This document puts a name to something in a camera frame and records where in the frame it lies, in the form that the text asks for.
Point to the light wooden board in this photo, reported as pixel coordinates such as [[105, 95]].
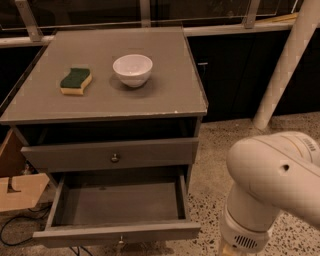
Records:
[[18, 189]]

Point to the metal railing frame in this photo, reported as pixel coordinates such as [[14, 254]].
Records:
[[35, 22]]

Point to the white ceramic bowl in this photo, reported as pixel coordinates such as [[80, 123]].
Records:
[[133, 70]]

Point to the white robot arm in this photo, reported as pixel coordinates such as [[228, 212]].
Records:
[[271, 174]]

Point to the green yellow sponge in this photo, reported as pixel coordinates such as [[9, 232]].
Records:
[[76, 81]]

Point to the white diagonal support pole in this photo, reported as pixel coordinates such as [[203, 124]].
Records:
[[300, 35]]

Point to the grey drawer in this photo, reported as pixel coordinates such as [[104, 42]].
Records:
[[112, 155], [100, 210]]

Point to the grey top drawer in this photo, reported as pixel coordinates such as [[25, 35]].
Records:
[[112, 155]]

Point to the foam gripper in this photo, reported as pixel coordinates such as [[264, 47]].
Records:
[[242, 233]]

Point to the grey wooden drawer cabinet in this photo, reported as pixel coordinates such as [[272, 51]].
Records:
[[170, 104]]

